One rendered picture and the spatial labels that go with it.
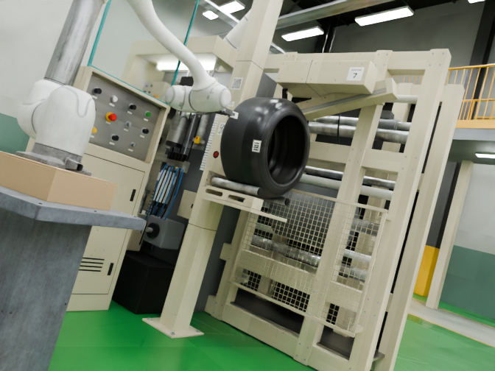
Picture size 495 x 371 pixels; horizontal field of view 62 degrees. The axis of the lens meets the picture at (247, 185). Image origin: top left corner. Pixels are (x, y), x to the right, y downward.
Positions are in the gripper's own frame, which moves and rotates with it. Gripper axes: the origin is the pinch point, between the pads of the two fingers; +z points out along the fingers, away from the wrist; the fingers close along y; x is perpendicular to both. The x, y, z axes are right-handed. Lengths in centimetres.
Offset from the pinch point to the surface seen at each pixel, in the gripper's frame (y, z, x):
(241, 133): 0.1, 9.4, 8.0
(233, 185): 5.2, 16.9, 35.5
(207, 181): 22.7, 14.5, 36.6
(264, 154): -11.7, 16.0, 16.4
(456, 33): 185, 1078, -432
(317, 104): -4, 74, -22
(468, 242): 30, 954, 119
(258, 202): -11.9, 18.3, 41.7
